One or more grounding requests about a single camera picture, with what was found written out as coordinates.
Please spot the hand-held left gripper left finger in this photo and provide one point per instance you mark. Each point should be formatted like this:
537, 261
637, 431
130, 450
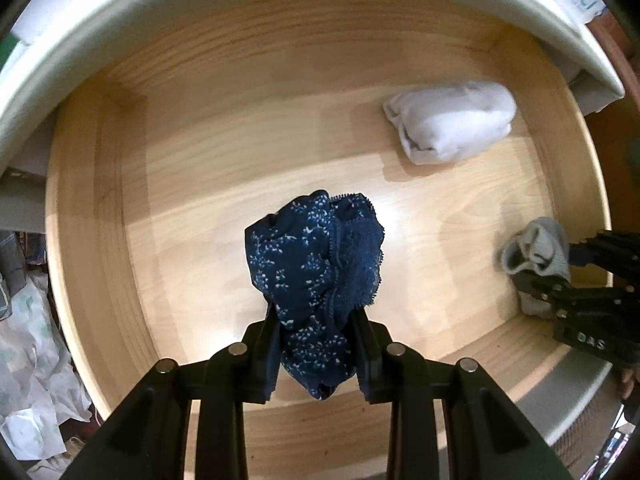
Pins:
272, 360

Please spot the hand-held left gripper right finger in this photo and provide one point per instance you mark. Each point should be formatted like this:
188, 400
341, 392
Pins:
367, 360

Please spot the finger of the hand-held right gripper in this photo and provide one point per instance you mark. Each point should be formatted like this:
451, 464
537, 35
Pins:
600, 252
550, 292

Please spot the grey sock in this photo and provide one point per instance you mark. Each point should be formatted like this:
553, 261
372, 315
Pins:
537, 247

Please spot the navy floral lace underwear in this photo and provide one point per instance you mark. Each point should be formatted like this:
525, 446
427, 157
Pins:
300, 270

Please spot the wooden drawer with grey front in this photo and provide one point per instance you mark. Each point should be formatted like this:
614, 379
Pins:
200, 185

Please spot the white folded underwear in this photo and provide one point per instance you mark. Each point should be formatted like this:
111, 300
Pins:
450, 120

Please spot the person's right hand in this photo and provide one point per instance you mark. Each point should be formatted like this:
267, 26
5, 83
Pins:
627, 385

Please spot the crumpled white clothes pile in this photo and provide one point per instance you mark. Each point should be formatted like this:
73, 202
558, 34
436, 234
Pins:
35, 360

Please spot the grey plaid blanket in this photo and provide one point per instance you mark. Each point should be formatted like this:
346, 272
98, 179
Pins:
12, 260

